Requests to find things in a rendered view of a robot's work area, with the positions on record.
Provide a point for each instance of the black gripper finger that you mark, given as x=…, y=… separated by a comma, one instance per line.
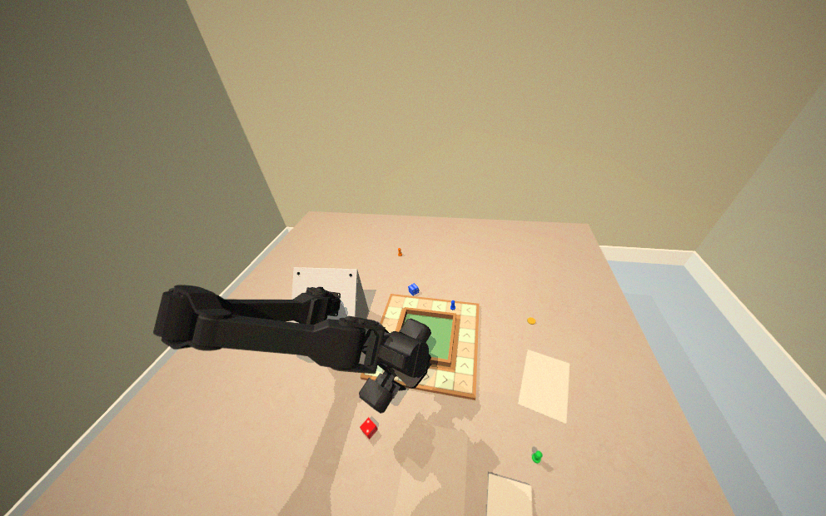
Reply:
x=398, y=387

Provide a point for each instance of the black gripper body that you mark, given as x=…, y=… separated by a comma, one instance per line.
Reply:
x=379, y=395

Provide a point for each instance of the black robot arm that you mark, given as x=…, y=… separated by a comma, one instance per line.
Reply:
x=193, y=317

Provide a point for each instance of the red die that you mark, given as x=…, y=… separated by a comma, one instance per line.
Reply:
x=368, y=428

